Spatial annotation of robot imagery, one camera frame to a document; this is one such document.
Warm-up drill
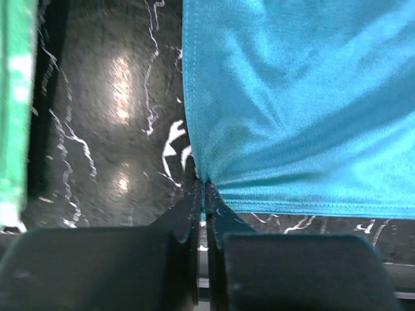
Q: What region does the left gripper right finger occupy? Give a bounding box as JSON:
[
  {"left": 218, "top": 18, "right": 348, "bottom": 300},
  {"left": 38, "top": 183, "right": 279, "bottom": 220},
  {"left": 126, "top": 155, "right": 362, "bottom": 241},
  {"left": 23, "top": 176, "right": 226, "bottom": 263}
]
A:
[{"left": 204, "top": 184, "right": 401, "bottom": 310}]

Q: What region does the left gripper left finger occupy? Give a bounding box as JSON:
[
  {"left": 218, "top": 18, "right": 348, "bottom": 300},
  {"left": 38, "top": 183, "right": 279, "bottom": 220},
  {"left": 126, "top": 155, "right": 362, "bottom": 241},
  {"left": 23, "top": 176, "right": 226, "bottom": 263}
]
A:
[{"left": 1, "top": 182, "right": 202, "bottom": 310}]

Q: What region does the teal satin napkin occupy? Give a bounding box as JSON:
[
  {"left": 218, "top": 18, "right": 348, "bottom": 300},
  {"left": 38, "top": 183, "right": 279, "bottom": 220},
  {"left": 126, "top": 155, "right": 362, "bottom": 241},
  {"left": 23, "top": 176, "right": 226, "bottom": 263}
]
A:
[{"left": 182, "top": 1, "right": 414, "bottom": 219}]

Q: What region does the black marble pattern mat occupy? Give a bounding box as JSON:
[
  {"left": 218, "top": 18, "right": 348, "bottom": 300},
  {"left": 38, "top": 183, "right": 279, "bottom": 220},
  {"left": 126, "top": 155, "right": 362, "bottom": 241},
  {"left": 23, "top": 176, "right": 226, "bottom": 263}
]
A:
[{"left": 22, "top": 1, "right": 414, "bottom": 265}]

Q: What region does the green tie-dye cloth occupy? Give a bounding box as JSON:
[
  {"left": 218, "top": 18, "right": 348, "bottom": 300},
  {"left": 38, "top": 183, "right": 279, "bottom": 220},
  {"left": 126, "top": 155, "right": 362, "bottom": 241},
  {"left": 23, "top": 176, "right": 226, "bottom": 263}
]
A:
[{"left": 1, "top": 1, "right": 38, "bottom": 233}]

